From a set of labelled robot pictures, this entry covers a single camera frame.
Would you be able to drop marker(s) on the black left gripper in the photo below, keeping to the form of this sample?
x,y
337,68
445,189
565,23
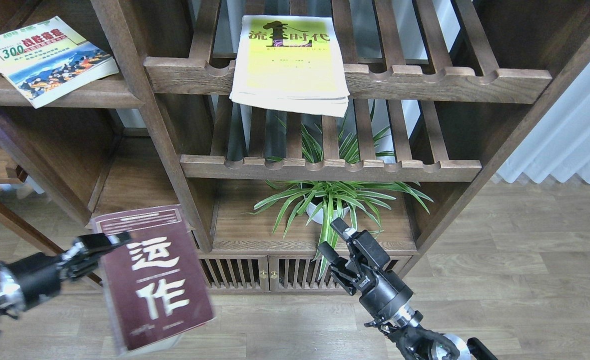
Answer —
x,y
37,278

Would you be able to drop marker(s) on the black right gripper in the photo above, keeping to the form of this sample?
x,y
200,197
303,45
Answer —
x,y
383,294

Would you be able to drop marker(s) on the maroon cover book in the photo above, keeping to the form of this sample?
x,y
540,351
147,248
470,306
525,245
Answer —
x,y
154,286

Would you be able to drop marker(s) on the white blue illustrated book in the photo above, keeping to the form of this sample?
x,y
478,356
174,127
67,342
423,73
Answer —
x,y
49,59

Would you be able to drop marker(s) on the yellow green cover book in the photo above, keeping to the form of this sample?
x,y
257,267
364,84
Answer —
x,y
291,64

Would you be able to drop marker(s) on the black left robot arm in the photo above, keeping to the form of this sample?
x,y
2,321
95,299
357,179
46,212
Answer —
x,y
37,278

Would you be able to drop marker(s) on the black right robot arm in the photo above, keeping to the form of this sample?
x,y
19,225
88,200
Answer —
x,y
418,343

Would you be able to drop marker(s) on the green spider plant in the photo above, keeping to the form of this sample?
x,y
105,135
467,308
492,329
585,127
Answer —
x,y
362,196

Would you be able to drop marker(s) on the white plant pot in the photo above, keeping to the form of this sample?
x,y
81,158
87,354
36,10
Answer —
x,y
316,213

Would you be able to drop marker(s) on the dark wooden bookshelf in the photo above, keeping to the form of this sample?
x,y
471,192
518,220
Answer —
x,y
161,131

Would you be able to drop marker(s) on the white pleated curtain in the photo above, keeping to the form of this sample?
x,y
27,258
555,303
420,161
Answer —
x,y
558,148

